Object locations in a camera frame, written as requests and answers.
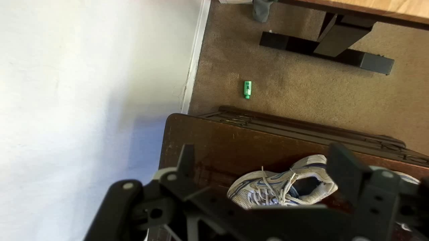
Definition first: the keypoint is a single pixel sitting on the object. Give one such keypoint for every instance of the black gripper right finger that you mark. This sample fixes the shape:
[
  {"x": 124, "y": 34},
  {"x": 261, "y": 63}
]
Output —
[{"x": 379, "y": 201}]

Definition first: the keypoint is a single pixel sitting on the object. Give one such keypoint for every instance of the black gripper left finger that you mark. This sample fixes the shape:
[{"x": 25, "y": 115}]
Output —
[{"x": 169, "y": 198}]

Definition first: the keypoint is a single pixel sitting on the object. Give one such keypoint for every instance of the small green object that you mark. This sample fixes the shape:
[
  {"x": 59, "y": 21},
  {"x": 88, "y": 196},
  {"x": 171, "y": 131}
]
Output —
[{"x": 246, "y": 88}]

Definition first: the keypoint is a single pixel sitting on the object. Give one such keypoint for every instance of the black table leg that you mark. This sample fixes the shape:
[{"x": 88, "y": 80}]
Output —
[{"x": 329, "y": 42}]

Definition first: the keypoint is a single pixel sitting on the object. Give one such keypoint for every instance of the grey round object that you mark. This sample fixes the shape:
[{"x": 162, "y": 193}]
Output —
[{"x": 261, "y": 9}]

